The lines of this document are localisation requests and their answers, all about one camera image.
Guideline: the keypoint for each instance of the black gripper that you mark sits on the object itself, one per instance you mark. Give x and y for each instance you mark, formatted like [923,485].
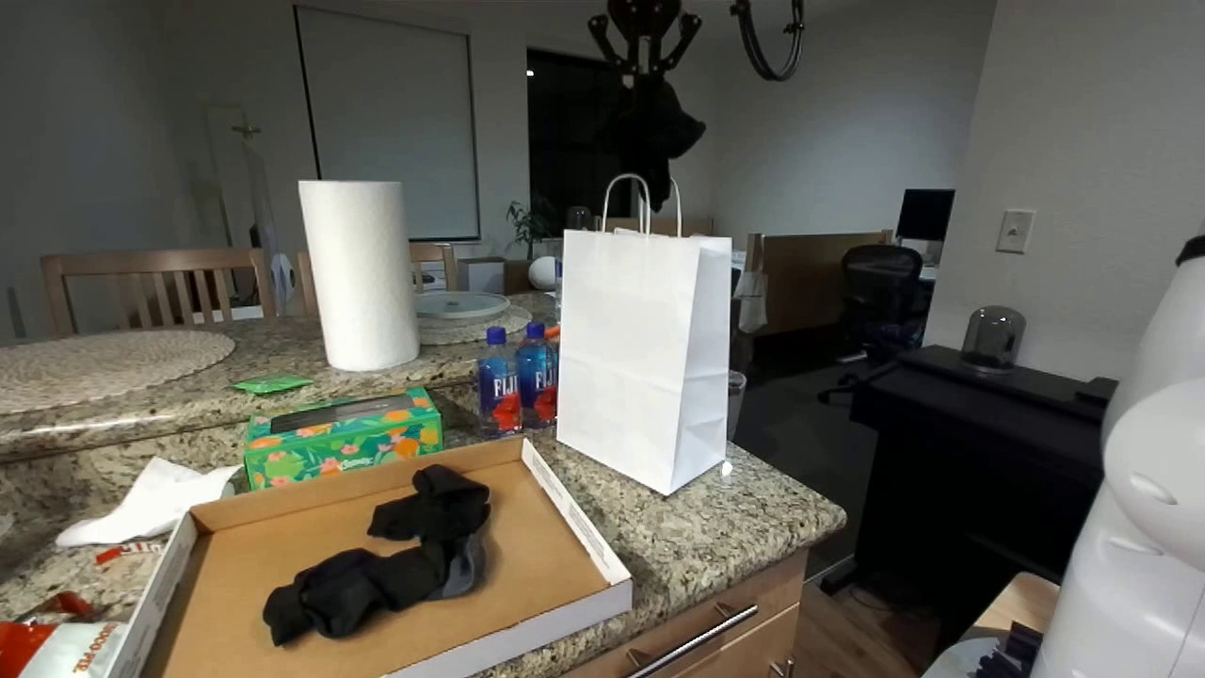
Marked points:
[647,17]

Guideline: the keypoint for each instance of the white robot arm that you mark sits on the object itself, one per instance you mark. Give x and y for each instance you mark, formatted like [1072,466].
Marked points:
[1130,568]

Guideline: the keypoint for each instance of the white paper bag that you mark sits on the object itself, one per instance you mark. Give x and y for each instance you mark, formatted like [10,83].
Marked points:
[643,352]

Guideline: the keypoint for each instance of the dark window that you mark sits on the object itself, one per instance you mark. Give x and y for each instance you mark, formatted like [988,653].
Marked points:
[565,139]

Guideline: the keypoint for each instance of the small green plant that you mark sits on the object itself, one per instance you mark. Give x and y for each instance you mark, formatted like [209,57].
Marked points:
[534,228]

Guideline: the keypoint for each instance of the white projection screen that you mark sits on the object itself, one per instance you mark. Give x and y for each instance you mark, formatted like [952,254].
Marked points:
[389,115]

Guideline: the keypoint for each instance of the brown wooden desk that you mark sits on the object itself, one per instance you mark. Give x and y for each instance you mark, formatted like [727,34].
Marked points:
[803,283]

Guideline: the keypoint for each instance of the round glass lid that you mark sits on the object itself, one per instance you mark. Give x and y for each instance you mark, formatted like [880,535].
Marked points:
[461,306]

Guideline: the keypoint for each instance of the dark computer monitor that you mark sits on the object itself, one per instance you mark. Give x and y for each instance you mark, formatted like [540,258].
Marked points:
[923,218]

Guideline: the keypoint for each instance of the round woven placemat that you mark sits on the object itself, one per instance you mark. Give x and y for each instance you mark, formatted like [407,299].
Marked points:
[476,333]
[99,365]

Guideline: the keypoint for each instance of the black office chair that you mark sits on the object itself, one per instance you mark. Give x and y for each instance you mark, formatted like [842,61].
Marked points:
[886,283]

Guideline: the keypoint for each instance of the white paper towel roll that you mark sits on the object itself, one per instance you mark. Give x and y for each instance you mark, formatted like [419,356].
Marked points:
[360,278]

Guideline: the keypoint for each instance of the grey round jar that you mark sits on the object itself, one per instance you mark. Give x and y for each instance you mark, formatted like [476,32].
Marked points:
[997,338]

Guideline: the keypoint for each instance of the green floral tissue box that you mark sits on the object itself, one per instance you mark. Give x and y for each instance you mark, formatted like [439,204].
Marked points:
[339,446]

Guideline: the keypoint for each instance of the green flat packet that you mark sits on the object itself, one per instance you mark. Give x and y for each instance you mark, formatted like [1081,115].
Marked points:
[269,386]

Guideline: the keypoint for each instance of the flat cardboard box white rim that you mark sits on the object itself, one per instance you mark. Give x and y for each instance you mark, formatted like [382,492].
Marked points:
[540,568]

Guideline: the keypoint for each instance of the black piano cabinet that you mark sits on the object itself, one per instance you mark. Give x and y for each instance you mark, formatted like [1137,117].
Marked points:
[965,476]

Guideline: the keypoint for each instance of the wooden counter cabinet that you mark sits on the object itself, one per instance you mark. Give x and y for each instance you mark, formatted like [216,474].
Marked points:
[777,587]

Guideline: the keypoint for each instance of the black sock grey heel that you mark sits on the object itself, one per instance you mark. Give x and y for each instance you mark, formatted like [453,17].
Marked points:
[339,596]

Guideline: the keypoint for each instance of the white paper napkin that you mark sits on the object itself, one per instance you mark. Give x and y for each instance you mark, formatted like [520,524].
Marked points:
[151,504]

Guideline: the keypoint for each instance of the brown cardboard floor box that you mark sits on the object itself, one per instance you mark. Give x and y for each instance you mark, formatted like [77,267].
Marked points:
[1017,606]

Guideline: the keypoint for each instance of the red white snack package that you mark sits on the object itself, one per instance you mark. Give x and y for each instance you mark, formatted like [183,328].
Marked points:
[52,642]

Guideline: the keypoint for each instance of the white light switch plate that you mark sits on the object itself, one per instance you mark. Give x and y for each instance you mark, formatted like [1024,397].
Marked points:
[1014,233]

